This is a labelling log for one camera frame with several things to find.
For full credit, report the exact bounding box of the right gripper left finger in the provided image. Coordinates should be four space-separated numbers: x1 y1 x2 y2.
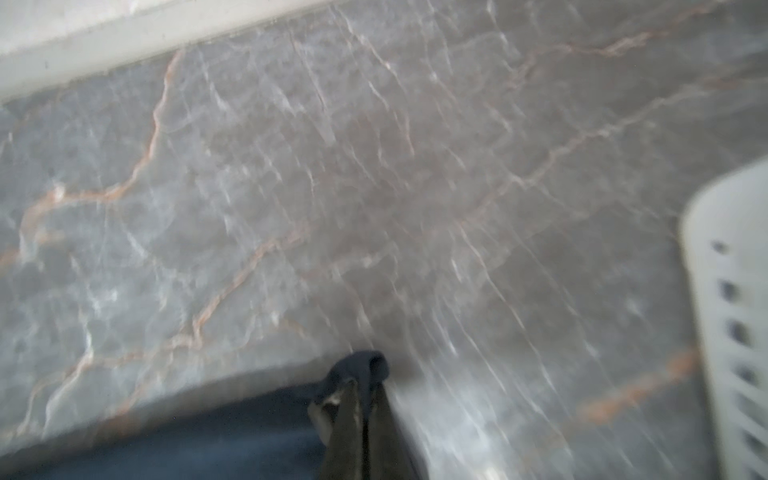
316 383 363 480

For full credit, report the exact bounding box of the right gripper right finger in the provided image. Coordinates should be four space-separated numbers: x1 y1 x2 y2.
367 385 423 480

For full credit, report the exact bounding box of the navy tank top red trim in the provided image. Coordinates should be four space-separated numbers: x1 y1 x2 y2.
0 350 391 480

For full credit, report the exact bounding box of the white plastic laundry basket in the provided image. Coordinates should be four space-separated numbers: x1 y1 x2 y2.
679 159 767 479

